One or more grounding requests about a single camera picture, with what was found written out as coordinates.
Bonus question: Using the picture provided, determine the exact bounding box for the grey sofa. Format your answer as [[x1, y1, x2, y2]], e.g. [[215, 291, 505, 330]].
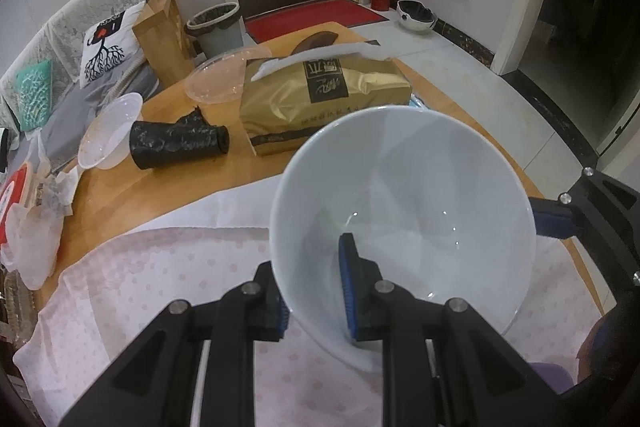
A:
[[0, 0, 166, 188]]

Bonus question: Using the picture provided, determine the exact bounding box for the clear plastic lid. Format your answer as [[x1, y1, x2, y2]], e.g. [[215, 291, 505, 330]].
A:
[[184, 46, 273, 104]]

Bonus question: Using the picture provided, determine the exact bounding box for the black garbage bag roll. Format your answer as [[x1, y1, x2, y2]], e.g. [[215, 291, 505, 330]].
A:
[[129, 106, 230, 170]]

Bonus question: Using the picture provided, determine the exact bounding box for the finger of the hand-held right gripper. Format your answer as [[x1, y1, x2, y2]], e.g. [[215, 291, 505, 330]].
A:
[[530, 167, 640, 293], [560, 302, 640, 408]]

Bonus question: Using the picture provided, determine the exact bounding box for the brown paper bag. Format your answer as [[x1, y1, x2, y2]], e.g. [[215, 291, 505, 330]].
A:
[[132, 0, 198, 85]]

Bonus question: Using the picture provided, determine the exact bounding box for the red doormat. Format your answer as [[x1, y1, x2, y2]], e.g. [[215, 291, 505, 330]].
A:
[[243, 0, 390, 44]]

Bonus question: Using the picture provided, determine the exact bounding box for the grey trash can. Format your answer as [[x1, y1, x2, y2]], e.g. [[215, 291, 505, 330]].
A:
[[185, 2, 245, 58]]

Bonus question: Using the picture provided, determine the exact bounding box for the red-lidded container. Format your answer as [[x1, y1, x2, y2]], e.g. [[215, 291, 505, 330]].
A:
[[0, 164, 33, 248]]

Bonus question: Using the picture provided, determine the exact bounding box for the purple plate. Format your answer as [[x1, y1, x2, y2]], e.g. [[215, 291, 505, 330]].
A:
[[529, 361, 575, 397]]

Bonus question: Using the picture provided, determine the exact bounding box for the white helmet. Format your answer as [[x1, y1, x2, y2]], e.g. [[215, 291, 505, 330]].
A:
[[396, 0, 437, 35]]

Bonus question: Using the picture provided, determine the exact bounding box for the glass tray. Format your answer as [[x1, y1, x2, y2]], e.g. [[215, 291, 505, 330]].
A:
[[0, 267, 41, 343]]

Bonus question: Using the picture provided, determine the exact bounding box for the clear plastic bowl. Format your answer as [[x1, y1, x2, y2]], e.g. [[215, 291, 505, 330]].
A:
[[77, 93, 144, 170]]

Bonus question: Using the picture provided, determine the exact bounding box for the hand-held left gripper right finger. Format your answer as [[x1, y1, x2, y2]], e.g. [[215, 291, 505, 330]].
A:
[[338, 233, 558, 427]]

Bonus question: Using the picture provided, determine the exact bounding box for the white plastic bag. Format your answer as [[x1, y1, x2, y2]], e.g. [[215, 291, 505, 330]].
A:
[[0, 132, 81, 290]]

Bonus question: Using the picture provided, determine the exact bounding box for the white tree print pillow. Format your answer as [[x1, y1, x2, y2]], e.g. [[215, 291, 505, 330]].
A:
[[80, 2, 146, 88]]

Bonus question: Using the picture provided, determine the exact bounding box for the white bowl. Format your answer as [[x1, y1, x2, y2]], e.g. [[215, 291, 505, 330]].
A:
[[269, 106, 537, 373]]

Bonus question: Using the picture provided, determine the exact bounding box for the gold tissue pack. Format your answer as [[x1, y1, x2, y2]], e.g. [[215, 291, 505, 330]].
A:
[[239, 41, 413, 156]]

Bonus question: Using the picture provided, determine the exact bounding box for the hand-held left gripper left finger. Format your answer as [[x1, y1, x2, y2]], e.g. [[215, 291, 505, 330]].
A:
[[60, 261, 291, 427]]

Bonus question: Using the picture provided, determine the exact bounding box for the teal patterned pillow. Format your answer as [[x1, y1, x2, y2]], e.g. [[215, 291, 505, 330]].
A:
[[15, 59, 53, 132]]

